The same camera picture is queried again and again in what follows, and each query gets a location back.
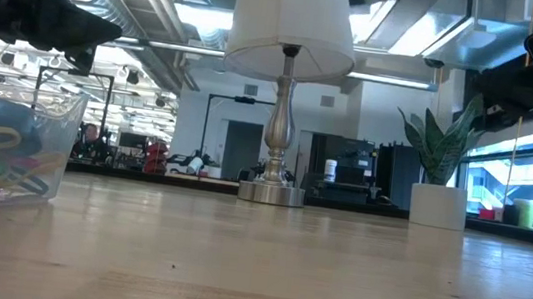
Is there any clear plastic bin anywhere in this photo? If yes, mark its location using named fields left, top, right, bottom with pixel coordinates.
left=0, top=82, right=92, bottom=222

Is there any person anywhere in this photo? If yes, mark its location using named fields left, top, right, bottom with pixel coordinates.
left=71, top=120, right=117, bottom=166

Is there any ceiling light bar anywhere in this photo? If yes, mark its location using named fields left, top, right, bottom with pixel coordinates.
left=346, top=69, right=440, bottom=94
left=116, top=35, right=228, bottom=60

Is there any black monitor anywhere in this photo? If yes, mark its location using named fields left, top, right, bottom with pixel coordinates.
left=118, top=131, right=149, bottom=152

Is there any small black container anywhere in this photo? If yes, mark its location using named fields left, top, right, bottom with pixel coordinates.
left=501, top=203, right=521, bottom=226

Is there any pale green cylinder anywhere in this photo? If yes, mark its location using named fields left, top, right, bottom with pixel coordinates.
left=510, top=197, right=533, bottom=230

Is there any snake plant in white pot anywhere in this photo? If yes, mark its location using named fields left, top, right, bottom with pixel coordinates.
left=385, top=82, right=491, bottom=234

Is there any tall black cabinet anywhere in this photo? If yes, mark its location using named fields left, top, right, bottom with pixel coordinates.
left=372, top=141, right=425, bottom=213

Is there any red shelf cart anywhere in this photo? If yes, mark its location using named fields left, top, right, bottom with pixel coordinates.
left=142, top=140, right=171, bottom=176

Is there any black equipment cabinet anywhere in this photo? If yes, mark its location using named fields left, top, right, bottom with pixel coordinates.
left=304, top=133, right=381, bottom=206

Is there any white round object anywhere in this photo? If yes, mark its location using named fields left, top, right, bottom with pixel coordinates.
left=184, top=155, right=207, bottom=177

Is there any white canister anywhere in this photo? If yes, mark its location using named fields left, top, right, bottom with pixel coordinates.
left=322, top=158, right=339, bottom=185

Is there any grey door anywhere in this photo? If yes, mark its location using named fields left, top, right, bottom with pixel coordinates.
left=219, top=119, right=265, bottom=186

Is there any white shade silver table lamp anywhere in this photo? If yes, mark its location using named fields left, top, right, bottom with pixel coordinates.
left=208, top=0, right=364, bottom=213

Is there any yellow hanging cord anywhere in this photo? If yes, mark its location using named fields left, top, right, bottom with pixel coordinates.
left=503, top=0, right=533, bottom=202

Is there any black metal frame rig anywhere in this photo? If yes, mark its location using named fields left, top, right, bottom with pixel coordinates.
left=198, top=91, right=278, bottom=167
left=30, top=64, right=117, bottom=146

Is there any rectangular metal ceiling duct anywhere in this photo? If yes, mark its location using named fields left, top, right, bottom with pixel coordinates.
left=386, top=0, right=533, bottom=79

